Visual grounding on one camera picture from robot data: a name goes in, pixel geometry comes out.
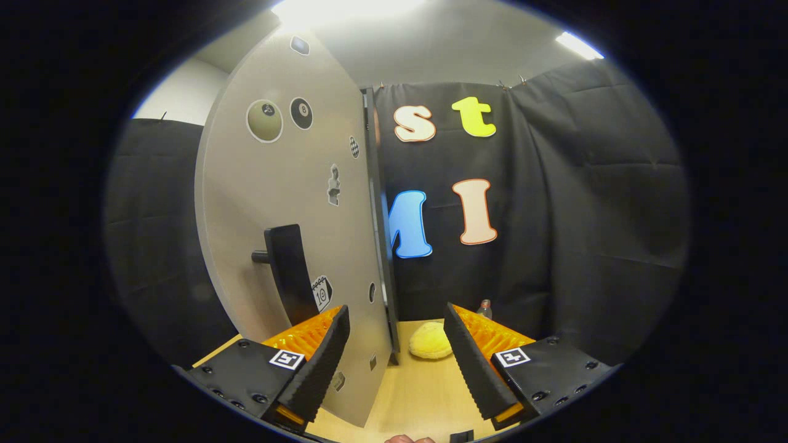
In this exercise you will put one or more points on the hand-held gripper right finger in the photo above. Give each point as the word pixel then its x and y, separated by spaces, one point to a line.
pixel 471 363

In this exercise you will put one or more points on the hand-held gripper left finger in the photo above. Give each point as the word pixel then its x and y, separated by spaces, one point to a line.
pixel 320 363

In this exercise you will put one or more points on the dark grey shoe cabinet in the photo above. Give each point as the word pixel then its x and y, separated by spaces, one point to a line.
pixel 375 154

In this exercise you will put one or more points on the yellow plush toy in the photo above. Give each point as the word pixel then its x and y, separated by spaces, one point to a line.
pixel 431 341

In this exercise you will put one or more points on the clear bottle with red label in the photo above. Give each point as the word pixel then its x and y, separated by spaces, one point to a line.
pixel 485 307

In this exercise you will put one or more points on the small ceiling light panel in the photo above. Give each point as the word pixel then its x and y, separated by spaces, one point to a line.
pixel 578 46

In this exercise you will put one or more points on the large ceiling light panel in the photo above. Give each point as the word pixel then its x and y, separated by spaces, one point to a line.
pixel 345 9

